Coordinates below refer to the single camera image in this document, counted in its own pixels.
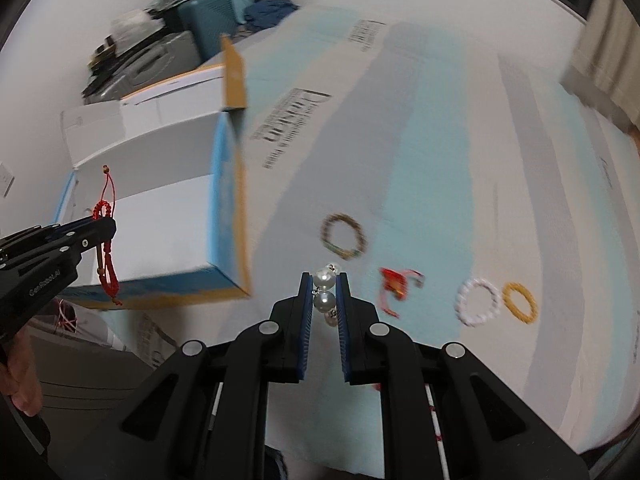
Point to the beige curtain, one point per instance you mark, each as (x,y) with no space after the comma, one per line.
(604,69)

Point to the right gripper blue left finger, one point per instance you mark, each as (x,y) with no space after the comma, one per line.
(294,317)

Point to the striped bed sheet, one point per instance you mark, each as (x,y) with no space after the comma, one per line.
(519,205)

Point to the left hand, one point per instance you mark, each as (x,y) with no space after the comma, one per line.
(19,379)

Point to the teal suitcase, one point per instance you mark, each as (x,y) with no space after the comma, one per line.
(209,20)

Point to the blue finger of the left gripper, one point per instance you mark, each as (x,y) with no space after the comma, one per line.
(74,237)

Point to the grey suitcase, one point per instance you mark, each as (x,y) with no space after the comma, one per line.
(172,55)

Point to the white blue cardboard box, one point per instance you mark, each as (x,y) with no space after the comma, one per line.
(167,158)

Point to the dark blue clothes pile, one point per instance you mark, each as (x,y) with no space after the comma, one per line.
(266,14)

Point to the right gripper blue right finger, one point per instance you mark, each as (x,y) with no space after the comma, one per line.
(354,317)

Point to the wall socket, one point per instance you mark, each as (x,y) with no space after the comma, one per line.
(6,179)

